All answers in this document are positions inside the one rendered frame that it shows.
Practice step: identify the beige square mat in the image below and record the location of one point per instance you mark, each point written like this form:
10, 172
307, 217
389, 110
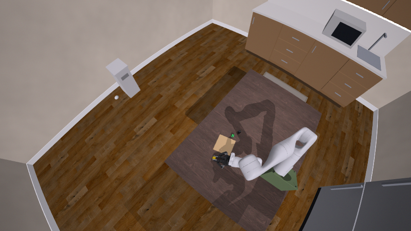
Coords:
224, 144

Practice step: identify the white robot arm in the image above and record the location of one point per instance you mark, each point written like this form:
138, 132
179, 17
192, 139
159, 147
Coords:
282, 156

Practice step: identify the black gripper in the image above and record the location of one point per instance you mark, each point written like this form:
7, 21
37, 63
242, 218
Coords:
223, 160

